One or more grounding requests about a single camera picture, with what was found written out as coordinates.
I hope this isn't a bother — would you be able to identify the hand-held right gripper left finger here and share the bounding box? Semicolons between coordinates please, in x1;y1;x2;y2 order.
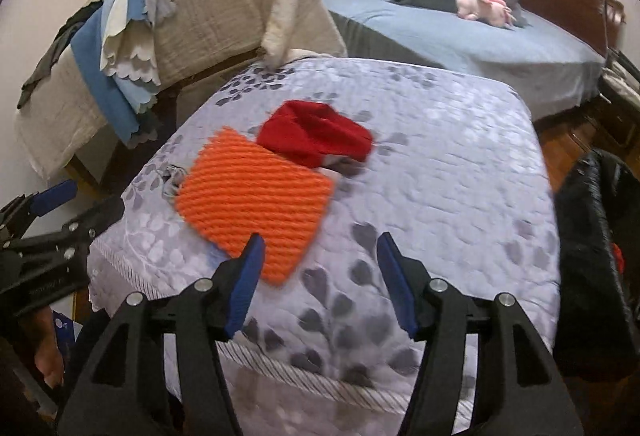
56;232;266;436

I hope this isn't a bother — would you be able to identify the dark blue cloth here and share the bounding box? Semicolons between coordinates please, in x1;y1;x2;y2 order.
70;8;151;144

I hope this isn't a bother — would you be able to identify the black metal frame chair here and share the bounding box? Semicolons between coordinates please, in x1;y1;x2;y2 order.
597;0;640;157

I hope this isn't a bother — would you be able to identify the white chair cushion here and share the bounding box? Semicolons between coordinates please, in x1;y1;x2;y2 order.
602;66;640;97

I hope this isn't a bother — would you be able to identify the beige quilted blanket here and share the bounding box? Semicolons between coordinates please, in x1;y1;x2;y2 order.
15;0;348;182

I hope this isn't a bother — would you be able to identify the light blue scalloped cloth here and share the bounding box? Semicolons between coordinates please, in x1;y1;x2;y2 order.
112;41;168;117

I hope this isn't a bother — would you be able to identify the bin with black bag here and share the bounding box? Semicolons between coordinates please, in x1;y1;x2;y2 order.
552;148;640;382

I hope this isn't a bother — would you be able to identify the person's left hand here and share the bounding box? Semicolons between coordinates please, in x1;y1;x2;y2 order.
32;308;68;389

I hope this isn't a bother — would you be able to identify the cream scalloped cloth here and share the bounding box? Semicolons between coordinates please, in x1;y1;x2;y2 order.
100;0;166;82

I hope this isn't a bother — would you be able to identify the dark grey cloth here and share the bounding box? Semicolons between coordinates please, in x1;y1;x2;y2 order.
17;1;101;109

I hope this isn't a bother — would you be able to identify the pink plush toy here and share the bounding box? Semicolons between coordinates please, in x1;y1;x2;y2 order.
455;0;518;28

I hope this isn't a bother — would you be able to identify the blue packet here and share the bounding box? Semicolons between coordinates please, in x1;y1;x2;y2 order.
52;311;83;367

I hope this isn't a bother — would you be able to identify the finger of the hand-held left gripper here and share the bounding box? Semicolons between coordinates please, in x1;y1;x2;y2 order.
0;179;79;224
10;196;126;262

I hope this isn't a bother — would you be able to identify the orange knitted cloth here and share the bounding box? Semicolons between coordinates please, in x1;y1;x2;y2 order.
174;127;336;288

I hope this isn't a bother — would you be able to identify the floral grey quilt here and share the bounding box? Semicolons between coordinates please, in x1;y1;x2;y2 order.
87;50;561;436

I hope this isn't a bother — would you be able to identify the bed with blue sheet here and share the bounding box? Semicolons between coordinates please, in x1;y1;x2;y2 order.
320;0;608;122

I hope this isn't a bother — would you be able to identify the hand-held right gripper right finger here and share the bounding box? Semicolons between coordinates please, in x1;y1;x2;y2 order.
376;232;585;436

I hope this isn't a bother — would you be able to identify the red cloth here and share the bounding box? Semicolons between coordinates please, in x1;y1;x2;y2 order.
256;100;376;169

